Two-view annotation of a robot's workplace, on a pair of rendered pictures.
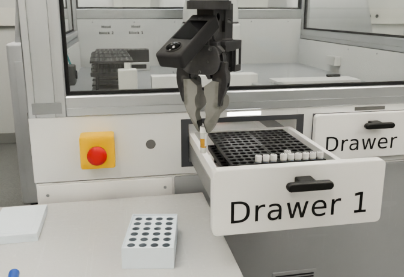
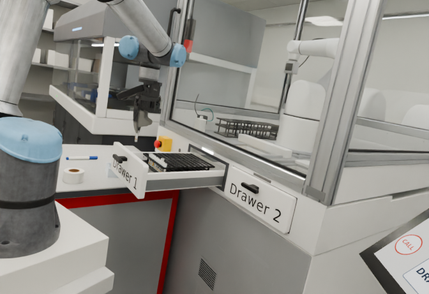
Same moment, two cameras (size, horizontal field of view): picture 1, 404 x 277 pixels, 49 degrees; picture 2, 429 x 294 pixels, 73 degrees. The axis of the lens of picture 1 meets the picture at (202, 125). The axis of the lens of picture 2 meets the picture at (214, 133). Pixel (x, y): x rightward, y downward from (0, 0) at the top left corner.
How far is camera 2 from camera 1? 1.23 m
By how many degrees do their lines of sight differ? 62
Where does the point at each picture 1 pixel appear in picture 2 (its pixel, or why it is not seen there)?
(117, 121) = (174, 135)
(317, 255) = (220, 264)
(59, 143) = not seen: hidden behind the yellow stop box
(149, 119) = (181, 139)
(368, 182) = (138, 174)
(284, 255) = (207, 249)
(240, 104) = (206, 145)
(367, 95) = (262, 168)
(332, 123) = (235, 175)
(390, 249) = not seen: outside the picture
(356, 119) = (248, 179)
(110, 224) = not seen: hidden behind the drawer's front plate
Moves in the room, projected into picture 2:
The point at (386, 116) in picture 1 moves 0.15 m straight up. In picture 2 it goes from (264, 187) to (274, 141)
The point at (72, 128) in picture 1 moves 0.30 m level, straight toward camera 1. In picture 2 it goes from (165, 133) to (108, 131)
